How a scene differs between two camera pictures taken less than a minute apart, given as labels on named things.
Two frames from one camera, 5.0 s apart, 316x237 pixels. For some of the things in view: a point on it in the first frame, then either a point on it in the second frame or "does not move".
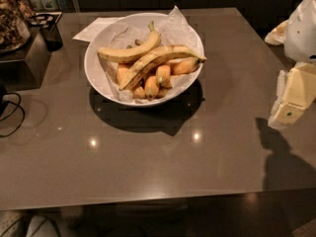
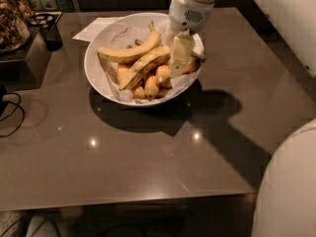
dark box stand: x=23 y=67 does not move
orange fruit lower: x=151 y=87 does not move
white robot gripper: x=302 y=34 -> x=188 y=15
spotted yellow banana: x=159 y=55 does not move
